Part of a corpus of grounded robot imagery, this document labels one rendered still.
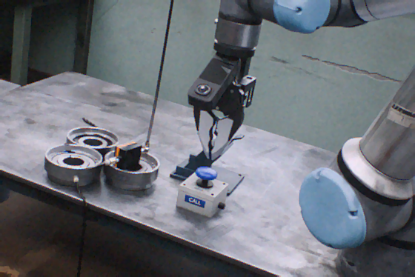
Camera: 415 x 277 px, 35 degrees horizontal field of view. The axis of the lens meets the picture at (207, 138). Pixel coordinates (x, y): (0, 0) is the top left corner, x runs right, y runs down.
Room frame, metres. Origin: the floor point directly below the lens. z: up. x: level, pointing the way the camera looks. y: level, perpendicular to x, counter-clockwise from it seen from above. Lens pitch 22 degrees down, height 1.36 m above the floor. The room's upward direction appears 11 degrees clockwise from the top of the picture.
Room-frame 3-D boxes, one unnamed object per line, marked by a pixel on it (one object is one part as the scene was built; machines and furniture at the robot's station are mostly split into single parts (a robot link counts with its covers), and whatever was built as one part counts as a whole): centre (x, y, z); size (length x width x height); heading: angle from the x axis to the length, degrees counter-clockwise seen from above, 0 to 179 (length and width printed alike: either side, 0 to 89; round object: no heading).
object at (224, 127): (1.09, -0.03, 0.94); 0.06 x 0.03 x 0.09; 161
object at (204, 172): (1.07, -0.01, 0.85); 0.04 x 0.04 x 0.05
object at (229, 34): (1.09, -0.01, 1.13); 0.08 x 0.08 x 0.05
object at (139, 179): (1.12, 0.13, 0.82); 0.10 x 0.10 x 0.04
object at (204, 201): (1.07, -0.02, 0.82); 0.08 x 0.07 x 0.05; 71
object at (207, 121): (1.10, 0.00, 0.94); 0.06 x 0.03 x 0.09; 161
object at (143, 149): (1.10, 0.15, 0.85); 0.17 x 0.02 x 0.04; 148
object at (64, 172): (1.09, 0.24, 0.82); 0.10 x 0.10 x 0.04
